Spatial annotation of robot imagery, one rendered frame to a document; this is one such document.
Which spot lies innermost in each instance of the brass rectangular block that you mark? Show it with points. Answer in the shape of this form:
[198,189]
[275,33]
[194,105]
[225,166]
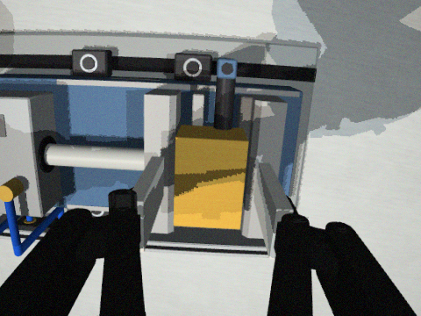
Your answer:
[210,172]

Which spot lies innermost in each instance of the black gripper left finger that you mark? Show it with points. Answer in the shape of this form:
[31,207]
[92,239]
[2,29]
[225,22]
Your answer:
[48,282]

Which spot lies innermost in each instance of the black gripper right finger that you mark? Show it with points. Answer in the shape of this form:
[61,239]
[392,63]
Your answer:
[358,286]

